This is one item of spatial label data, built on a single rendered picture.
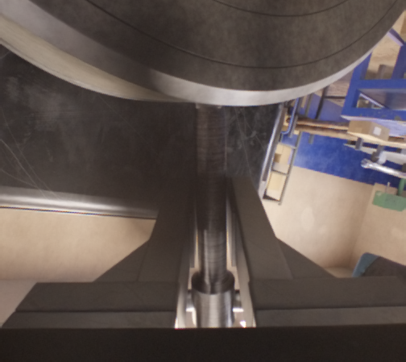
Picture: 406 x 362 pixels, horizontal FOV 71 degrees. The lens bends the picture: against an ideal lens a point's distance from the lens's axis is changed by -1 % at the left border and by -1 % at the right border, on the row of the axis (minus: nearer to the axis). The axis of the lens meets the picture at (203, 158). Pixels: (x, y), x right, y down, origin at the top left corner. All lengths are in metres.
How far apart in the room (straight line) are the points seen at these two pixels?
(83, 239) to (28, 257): 0.62
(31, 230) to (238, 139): 3.65
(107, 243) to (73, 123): 3.86
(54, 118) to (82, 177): 0.06
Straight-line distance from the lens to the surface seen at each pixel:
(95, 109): 0.29
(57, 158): 0.29
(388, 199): 6.74
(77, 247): 4.07
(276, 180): 4.73
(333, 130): 3.90
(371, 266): 0.90
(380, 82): 2.13
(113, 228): 4.05
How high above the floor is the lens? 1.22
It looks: 5 degrees up
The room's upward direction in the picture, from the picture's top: 165 degrees counter-clockwise
